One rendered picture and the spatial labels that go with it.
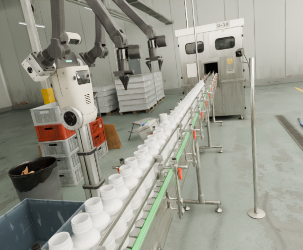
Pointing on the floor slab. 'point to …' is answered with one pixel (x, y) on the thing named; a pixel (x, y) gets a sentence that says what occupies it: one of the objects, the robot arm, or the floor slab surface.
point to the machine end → (216, 63)
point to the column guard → (48, 95)
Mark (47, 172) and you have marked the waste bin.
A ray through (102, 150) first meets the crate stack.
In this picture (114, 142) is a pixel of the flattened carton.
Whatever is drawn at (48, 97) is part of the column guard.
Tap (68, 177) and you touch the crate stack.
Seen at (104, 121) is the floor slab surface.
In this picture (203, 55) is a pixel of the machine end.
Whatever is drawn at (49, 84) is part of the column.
